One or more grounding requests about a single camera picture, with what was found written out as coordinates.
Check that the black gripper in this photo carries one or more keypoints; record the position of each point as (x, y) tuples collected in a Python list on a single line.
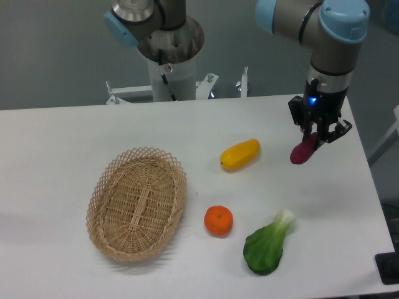
[(315, 105)]

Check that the purple sweet potato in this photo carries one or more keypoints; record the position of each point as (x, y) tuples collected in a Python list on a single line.
[(304, 150)]

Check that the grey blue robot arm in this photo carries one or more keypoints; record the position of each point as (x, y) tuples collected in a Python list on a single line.
[(333, 31)]

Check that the yellow papaya fruit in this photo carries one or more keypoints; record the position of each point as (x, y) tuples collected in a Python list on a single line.
[(240, 155)]

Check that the green bok choy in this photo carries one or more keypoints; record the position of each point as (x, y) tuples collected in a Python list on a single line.
[(263, 249)]

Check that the orange tangerine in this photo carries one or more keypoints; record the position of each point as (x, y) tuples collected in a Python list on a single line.
[(218, 221)]

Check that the black device at table edge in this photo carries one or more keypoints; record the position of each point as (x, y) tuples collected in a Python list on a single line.
[(387, 264)]

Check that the woven wicker basket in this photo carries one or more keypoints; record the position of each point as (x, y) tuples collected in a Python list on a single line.
[(137, 204)]

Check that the white frame at right edge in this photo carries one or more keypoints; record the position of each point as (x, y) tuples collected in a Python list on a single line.
[(385, 142)]

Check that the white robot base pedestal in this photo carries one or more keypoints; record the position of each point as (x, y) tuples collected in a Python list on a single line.
[(173, 52)]

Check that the white metal mounting frame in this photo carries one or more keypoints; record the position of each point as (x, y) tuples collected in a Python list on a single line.
[(165, 91)]

